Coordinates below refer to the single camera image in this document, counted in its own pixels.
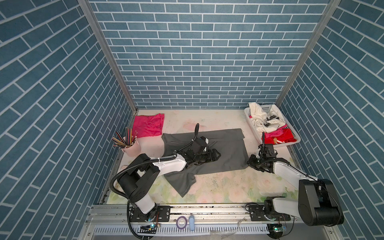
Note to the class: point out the pink pencil cup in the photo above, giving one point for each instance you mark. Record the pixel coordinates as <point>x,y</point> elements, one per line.
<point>133,150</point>

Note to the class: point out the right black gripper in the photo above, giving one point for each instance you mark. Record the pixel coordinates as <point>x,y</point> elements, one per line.
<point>250,162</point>

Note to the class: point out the purple tape roll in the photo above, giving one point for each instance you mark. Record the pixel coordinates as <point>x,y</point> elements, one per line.
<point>181,222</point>

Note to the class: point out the coloured pencils bundle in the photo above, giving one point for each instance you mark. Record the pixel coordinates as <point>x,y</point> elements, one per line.
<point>126,139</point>

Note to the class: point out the white plastic laundry basket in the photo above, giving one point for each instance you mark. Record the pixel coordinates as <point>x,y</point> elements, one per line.
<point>259,136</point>

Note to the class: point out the grey t shirt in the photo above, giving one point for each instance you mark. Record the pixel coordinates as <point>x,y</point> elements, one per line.
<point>229,143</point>

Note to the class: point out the folded magenta t shirt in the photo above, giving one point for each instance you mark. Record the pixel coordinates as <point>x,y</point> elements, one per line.
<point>148,126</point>

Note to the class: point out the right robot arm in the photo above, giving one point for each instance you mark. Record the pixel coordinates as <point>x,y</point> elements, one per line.
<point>317,203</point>

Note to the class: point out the aluminium front rail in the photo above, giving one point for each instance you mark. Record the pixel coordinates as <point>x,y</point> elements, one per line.
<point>212,221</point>

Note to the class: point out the red t shirt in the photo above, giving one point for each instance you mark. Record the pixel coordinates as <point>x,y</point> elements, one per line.
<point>286,137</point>

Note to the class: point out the light blue small cylinder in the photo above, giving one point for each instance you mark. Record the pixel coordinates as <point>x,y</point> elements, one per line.
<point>192,226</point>

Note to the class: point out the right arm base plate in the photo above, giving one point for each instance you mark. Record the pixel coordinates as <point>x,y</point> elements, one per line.
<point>259,212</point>

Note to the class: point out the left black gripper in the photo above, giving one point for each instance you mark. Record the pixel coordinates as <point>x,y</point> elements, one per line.
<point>210,158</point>

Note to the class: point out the white t shirt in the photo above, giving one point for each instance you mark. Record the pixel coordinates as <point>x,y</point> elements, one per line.
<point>266,122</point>

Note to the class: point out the magenta garment in basket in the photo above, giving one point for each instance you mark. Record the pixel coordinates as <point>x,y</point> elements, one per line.
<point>276,133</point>

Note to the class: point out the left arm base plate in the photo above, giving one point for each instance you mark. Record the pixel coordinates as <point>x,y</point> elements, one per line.
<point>157,214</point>

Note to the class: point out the left circuit board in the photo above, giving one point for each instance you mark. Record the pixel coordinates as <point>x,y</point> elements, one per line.
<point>148,229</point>

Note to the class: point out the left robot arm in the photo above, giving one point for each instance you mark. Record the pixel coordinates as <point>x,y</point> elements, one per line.
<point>135,181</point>

